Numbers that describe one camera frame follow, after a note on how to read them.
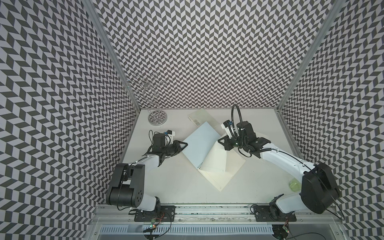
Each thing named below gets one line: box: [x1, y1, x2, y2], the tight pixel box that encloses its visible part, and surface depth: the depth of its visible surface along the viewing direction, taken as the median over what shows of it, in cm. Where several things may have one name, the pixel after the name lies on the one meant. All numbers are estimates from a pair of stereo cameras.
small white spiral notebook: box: [188, 108, 222, 135], surface depth 117 cm
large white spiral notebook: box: [182, 121, 246, 192], surface depth 87 cm
